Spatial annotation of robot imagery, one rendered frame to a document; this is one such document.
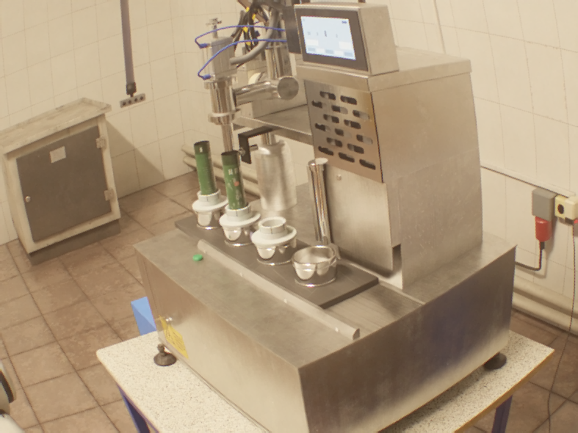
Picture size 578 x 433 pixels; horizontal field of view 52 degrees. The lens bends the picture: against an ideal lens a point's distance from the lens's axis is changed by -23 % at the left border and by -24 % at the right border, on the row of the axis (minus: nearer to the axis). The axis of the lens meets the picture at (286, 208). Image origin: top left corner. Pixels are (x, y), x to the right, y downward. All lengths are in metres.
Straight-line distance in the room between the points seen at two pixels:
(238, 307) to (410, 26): 2.07
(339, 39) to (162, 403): 0.78
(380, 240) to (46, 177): 3.18
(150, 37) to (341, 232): 3.90
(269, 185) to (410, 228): 0.44
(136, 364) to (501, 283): 0.81
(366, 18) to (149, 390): 0.87
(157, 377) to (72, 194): 2.79
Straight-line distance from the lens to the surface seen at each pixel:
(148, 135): 5.05
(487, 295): 1.22
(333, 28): 1.04
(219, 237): 1.37
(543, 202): 2.61
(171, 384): 1.46
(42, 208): 4.14
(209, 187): 1.40
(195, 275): 1.27
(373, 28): 1.00
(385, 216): 1.07
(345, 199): 1.14
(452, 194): 1.16
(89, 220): 4.28
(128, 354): 1.60
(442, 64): 1.10
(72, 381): 2.96
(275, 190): 1.47
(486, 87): 2.77
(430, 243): 1.14
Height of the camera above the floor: 1.56
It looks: 21 degrees down
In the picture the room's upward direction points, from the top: 8 degrees counter-clockwise
